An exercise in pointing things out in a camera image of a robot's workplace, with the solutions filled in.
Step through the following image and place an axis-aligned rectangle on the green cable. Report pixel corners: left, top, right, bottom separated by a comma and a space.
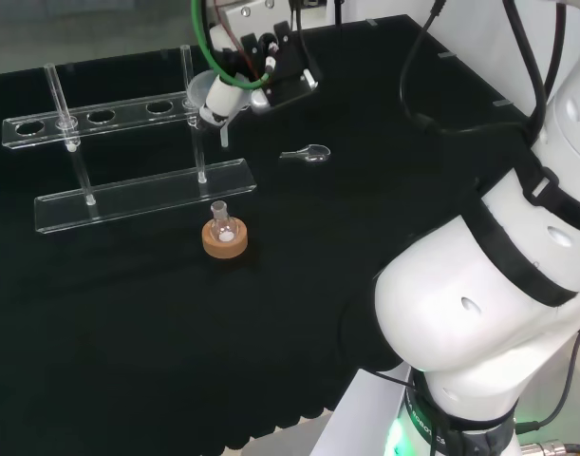
190, 0, 277, 90

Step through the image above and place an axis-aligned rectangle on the clear glass weighing funnel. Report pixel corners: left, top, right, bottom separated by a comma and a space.
278, 143, 332, 166

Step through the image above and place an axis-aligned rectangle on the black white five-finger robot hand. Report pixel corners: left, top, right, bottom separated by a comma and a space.
196, 20, 325, 140

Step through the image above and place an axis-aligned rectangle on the clear plastic funnel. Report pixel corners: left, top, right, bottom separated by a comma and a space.
185, 71, 231, 149

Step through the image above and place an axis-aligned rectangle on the cork ring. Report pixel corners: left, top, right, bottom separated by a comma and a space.
201, 218, 250, 260

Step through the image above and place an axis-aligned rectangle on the thin black cable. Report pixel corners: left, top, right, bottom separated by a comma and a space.
515, 325, 580, 434

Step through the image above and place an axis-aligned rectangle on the black bench cloth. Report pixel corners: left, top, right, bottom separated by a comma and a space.
0, 13, 515, 456

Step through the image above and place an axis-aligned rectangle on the grey metal cable connector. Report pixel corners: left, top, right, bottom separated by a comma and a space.
519, 440, 580, 456

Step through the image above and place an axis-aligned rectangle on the clear acrylic funnel stand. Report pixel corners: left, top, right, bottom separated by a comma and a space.
1, 43, 258, 237

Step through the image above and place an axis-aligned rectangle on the small round-bottom glass flask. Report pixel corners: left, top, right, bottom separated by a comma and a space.
210, 200, 237, 246

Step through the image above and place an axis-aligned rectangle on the thick black cable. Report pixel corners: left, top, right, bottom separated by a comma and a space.
399, 0, 569, 143

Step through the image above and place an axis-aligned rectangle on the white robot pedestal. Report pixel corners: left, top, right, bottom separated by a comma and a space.
312, 365, 415, 456

